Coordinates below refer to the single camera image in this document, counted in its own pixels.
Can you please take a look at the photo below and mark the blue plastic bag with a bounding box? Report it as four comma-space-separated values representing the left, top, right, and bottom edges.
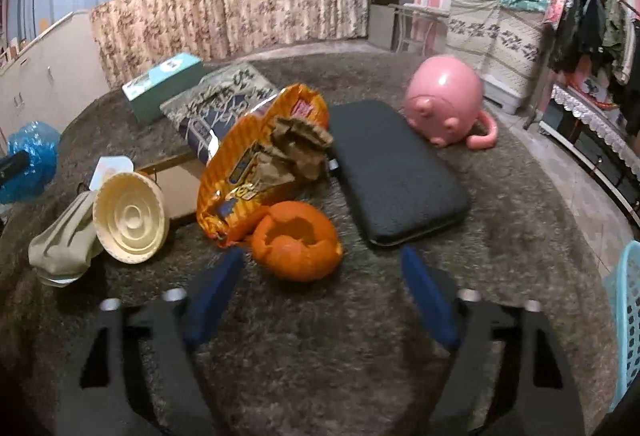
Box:
0, 121, 61, 205

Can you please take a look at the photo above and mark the orange peel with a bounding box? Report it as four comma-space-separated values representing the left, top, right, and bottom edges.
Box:
250, 202, 344, 280

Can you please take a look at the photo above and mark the grey water dispenser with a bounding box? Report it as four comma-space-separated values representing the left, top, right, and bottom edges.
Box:
367, 0, 417, 50

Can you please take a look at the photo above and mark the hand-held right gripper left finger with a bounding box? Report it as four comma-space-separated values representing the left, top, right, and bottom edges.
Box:
55, 246, 246, 436

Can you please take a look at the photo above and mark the teal tissue box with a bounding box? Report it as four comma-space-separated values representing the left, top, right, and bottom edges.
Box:
122, 54, 204, 124

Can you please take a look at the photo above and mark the small metal stool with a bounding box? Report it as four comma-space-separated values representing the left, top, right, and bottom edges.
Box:
390, 3, 448, 56

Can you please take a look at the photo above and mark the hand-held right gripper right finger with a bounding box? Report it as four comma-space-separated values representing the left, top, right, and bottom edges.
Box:
400, 245, 586, 436

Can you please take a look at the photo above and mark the white side cabinet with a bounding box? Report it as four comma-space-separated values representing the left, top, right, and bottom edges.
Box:
0, 10, 108, 137

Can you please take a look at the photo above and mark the pink pig toy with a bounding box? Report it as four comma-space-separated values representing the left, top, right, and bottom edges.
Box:
404, 56, 499, 151

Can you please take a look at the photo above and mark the flat cardboard box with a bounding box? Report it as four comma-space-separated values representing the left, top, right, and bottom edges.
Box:
135, 151, 211, 224

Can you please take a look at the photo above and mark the blue and floral curtain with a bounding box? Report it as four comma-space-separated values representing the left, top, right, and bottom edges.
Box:
0, 0, 383, 89

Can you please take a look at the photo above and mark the light blue plastic basket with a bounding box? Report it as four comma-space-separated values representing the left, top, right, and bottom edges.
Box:
602, 241, 640, 412

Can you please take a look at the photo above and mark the wardrobe with patterned cover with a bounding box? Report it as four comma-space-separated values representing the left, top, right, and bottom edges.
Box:
445, 0, 548, 114

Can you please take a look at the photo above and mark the orange snack bag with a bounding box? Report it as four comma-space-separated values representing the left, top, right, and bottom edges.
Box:
196, 84, 331, 249

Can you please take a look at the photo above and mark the grey printed packet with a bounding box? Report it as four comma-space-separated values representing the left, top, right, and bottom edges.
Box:
160, 63, 280, 167

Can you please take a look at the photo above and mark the low cabinet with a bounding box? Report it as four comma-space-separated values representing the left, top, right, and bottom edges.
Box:
537, 83, 640, 217

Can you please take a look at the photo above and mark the brown shaggy blanket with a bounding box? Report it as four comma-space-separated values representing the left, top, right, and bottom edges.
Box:
0, 46, 621, 436

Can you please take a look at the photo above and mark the black padded case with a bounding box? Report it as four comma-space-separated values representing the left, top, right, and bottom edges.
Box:
327, 99, 471, 247

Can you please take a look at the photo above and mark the beige cloth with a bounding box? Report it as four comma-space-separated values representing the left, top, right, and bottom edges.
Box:
27, 190, 103, 287

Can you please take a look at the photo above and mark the white lace cloth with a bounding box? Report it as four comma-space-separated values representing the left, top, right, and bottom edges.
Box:
550, 83, 640, 161

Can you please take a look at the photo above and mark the cream plastic bowl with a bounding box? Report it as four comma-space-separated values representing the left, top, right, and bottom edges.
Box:
93, 172, 170, 265

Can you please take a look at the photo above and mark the crumpled brown paper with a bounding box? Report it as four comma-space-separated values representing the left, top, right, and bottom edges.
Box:
257, 116, 335, 187

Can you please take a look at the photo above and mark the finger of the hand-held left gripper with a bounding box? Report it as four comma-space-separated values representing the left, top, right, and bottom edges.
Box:
0, 151, 30, 181

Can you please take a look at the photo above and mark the row of hanging clothes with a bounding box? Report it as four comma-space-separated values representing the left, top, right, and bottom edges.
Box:
542, 0, 640, 137

